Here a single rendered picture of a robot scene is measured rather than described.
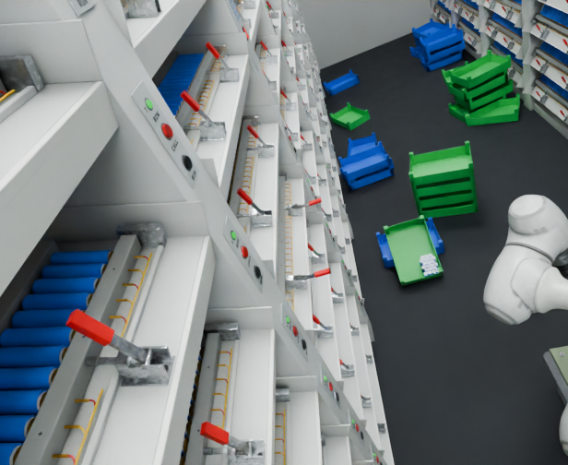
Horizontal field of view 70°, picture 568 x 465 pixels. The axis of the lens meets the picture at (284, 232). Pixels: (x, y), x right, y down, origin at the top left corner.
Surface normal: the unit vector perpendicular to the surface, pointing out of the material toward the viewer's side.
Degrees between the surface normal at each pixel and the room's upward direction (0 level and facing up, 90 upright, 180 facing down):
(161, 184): 90
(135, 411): 19
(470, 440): 0
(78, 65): 90
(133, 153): 90
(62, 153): 109
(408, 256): 26
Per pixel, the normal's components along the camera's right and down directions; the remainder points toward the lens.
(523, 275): -0.57, -0.45
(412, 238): -0.33, -0.35
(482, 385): -0.37, -0.71
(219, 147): -0.05, -0.76
